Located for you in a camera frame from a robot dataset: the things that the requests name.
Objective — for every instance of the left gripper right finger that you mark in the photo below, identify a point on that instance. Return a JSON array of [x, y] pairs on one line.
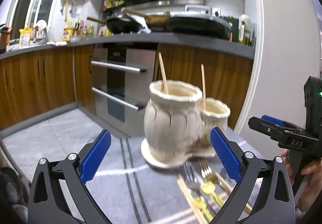
[[275, 200]]

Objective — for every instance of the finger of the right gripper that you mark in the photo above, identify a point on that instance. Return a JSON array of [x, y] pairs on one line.
[[275, 132], [273, 120]]

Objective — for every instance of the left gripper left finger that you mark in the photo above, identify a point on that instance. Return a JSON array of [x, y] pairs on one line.
[[47, 203]]

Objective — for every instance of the gold fork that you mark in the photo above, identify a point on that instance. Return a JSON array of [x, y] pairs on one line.
[[208, 174]]

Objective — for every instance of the yellow tulip plastic spoon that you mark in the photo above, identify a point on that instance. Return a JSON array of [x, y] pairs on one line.
[[201, 205]]

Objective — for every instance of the silver steel fork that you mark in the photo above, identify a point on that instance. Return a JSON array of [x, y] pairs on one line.
[[193, 185]]

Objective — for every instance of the grey kitchen countertop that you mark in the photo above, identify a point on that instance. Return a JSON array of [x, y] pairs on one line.
[[145, 41]]

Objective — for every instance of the grey plaid table cloth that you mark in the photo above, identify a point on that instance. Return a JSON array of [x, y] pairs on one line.
[[128, 190]]

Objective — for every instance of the cream ceramic utensil holder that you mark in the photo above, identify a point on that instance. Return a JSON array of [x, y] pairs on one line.
[[177, 124]]

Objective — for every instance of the white oil dispenser bottle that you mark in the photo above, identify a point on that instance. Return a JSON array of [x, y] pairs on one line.
[[244, 30]]

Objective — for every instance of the large black lidded pan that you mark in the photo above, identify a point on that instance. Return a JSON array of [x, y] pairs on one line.
[[199, 24]]

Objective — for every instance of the wooden lower cabinets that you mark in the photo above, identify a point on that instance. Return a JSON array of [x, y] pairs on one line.
[[34, 83]]

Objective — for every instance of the built-in steel oven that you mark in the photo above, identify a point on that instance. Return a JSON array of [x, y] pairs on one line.
[[121, 80]]

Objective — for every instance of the yellow food package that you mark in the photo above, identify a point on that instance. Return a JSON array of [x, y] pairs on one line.
[[25, 37]]

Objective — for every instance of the yellow oil bottle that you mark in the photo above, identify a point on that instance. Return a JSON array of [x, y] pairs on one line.
[[68, 33]]

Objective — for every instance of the black wok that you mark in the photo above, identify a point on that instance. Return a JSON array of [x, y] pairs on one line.
[[122, 23]]

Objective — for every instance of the dark thermos jar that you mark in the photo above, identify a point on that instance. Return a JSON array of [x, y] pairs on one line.
[[4, 37]]

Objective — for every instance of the brown pan wooden handle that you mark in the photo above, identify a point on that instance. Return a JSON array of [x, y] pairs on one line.
[[155, 22]]

